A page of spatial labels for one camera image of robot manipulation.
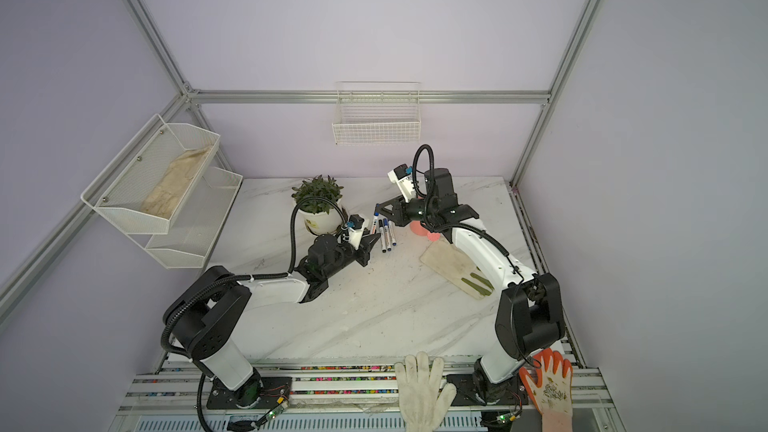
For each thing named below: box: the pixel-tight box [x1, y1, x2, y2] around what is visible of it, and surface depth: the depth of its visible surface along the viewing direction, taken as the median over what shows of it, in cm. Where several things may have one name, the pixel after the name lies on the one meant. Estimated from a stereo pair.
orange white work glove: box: [519, 348, 573, 432], surface depth 74 cm
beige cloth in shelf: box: [140, 145, 213, 219], surface depth 81 cm
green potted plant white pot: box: [291, 174, 344, 236], surface depth 96 cm
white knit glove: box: [394, 351, 457, 432], surface depth 75 cm
